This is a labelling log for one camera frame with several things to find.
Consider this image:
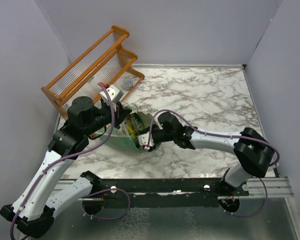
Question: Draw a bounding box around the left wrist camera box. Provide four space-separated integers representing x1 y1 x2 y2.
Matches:
97 82 124 106

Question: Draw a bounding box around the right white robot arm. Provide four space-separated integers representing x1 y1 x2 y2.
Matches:
137 110 276 196

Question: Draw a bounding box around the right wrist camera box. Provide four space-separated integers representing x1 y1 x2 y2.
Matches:
137 132 155 152

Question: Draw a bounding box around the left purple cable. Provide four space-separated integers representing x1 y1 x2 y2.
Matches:
10 83 131 240

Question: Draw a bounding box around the small clear plastic jar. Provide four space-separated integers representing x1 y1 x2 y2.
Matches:
122 77 134 91

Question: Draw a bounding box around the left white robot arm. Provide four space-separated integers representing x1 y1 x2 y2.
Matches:
0 96 132 239

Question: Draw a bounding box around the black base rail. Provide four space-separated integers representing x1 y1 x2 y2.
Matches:
80 171 249 208

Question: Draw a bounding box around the green printed paper bag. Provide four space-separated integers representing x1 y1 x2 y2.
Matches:
105 103 153 154

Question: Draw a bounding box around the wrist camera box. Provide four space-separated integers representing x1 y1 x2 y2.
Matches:
97 82 124 106
137 132 155 152

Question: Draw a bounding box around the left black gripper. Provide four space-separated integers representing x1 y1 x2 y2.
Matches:
83 100 133 137

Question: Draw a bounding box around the orange wooden shelf rack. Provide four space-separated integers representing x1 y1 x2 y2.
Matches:
41 25 145 120

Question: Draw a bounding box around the green yellow snack packet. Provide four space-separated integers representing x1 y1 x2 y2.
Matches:
123 113 145 142

